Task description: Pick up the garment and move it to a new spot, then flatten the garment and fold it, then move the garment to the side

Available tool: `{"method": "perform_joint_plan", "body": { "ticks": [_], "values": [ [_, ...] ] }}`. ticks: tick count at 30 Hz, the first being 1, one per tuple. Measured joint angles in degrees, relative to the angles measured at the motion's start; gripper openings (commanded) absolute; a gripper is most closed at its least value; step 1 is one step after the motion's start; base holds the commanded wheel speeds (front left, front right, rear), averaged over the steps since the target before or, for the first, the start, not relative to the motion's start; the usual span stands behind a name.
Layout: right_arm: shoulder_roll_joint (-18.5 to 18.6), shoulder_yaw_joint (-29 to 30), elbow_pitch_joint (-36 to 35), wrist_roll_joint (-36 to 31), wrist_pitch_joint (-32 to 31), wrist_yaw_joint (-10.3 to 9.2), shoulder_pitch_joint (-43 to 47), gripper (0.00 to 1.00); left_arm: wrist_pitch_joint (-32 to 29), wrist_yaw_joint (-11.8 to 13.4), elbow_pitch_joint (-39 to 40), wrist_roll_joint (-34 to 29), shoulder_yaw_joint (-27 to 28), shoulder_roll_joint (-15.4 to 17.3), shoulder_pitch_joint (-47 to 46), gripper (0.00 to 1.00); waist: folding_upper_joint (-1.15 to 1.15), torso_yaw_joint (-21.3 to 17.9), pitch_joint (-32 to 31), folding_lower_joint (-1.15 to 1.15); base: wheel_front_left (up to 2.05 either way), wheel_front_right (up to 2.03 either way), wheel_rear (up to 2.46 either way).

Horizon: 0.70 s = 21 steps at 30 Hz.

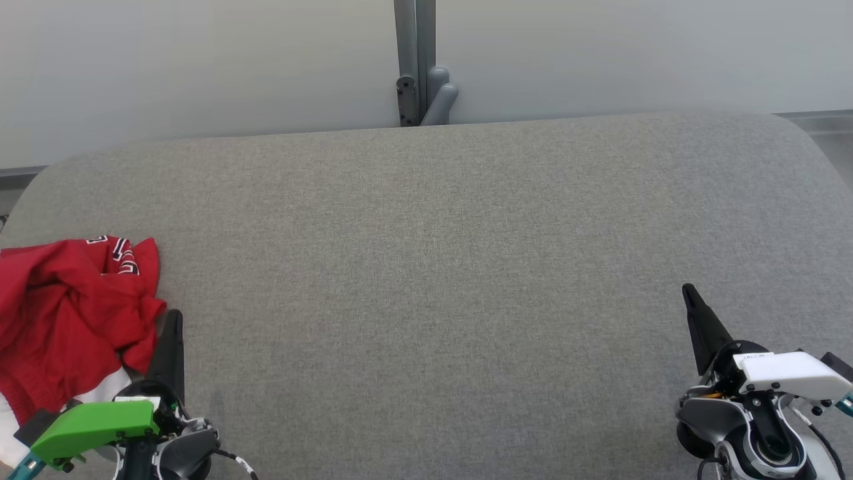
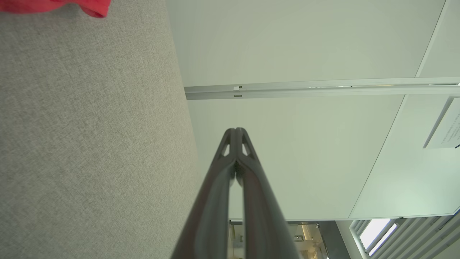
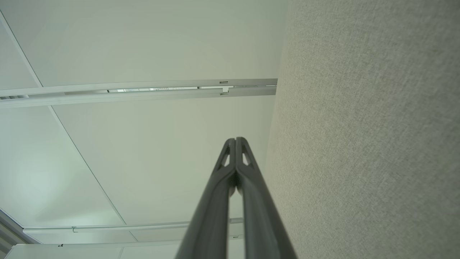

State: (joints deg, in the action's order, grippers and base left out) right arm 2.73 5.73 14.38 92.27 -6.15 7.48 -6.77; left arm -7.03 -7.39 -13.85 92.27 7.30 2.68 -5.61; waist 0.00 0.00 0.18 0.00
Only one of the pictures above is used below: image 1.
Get right cable teal connector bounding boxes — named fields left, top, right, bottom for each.
left=793, top=392, right=853, bottom=480

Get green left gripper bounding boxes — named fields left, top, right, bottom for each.
left=30, top=309, right=188, bottom=471

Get grey fabric sofa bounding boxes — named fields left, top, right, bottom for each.
left=0, top=110, right=853, bottom=480

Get left cable teal connector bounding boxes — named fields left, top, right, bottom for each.
left=7, top=451, right=49, bottom=480

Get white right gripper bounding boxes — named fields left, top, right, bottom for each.
left=681, top=283, right=853, bottom=401

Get cable teal connector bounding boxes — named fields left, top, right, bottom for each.
left=7, top=451, right=49, bottom=480
left=793, top=392, right=853, bottom=480

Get red jersey white sleeves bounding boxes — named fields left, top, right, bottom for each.
left=0, top=235, right=167, bottom=469

